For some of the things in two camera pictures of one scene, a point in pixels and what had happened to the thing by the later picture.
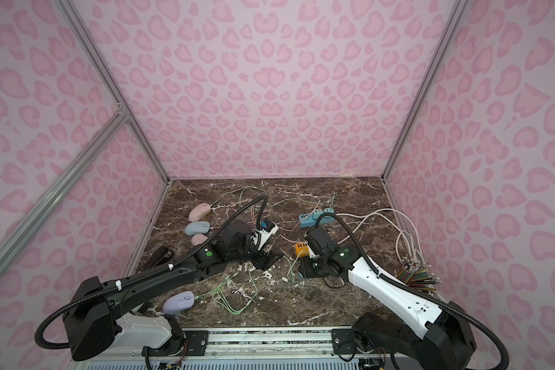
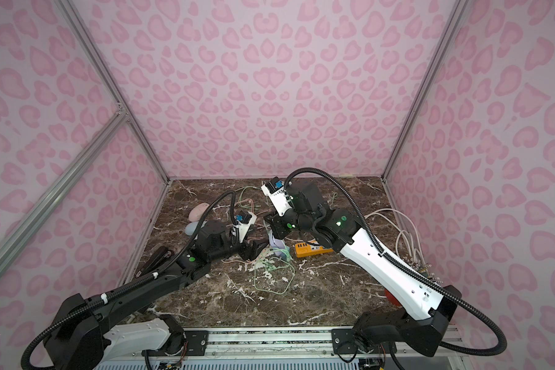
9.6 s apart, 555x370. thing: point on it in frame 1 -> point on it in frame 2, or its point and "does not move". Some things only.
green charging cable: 221,298 -> 293,276
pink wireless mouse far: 199,211 does not move
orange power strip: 300,247 does not move
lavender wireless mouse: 178,302 -> 278,245
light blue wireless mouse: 196,227 does not move
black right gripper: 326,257 -> 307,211
